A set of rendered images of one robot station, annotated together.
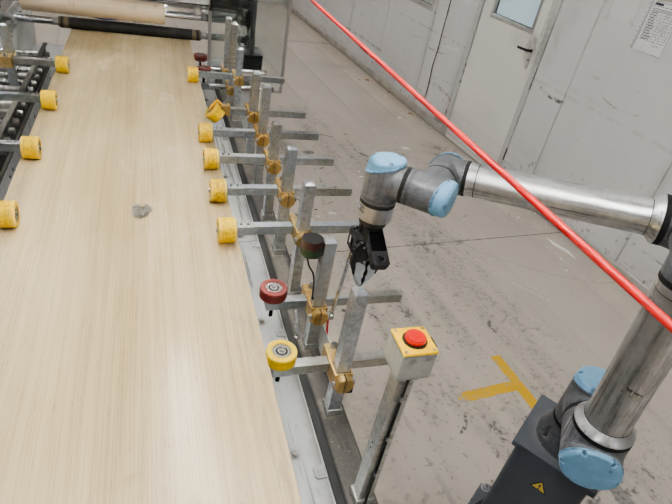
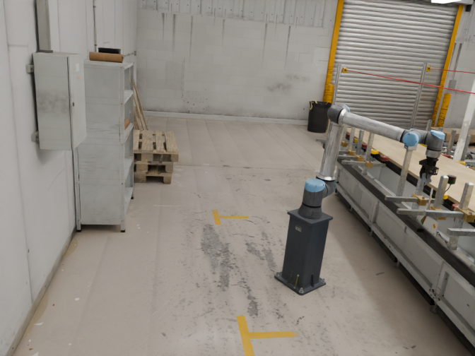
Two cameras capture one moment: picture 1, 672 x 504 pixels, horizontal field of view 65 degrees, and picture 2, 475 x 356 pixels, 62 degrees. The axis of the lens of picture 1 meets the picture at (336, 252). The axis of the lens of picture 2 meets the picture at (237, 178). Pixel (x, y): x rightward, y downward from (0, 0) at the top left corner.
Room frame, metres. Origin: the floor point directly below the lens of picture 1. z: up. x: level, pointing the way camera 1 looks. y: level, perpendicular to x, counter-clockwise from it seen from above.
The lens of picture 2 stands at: (4.01, -0.52, 1.78)
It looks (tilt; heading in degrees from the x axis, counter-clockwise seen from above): 18 degrees down; 198
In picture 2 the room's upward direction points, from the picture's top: 5 degrees clockwise
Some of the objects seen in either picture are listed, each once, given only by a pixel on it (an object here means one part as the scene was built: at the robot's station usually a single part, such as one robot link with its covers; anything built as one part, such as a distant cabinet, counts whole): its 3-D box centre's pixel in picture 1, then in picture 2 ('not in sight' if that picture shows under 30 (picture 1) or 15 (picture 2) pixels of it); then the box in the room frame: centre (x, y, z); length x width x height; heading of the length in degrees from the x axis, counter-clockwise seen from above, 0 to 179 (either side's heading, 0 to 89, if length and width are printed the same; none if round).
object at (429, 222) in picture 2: (322, 338); (426, 222); (1.19, -0.01, 0.75); 0.26 x 0.01 x 0.10; 23
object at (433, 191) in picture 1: (429, 191); (417, 136); (1.15, -0.19, 1.32); 0.12 x 0.12 x 0.09; 72
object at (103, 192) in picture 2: not in sight; (107, 142); (0.78, -2.95, 0.78); 0.90 x 0.45 x 1.55; 28
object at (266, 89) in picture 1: (261, 139); not in sight; (2.13, 0.41, 0.94); 0.03 x 0.03 x 0.48; 23
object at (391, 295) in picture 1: (335, 299); (428, 212); (1.27, -0.03, 0.84); 0.43 x 0.03 x 0.04; 113
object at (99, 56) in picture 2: not in sight; (106, 57); (0.69, -3.00, 1.59); 0.30 x 0.08 x 0.08; 118
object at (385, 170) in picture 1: (383, 180); (435, 140); (1.17, -0.08, 1.32); 0.10 x 0.09 x 0.12; 72
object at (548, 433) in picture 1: (573, 430); (311, 208); (1.12, -0.82, 0.65); 0.19 x 0.19 x 0.10
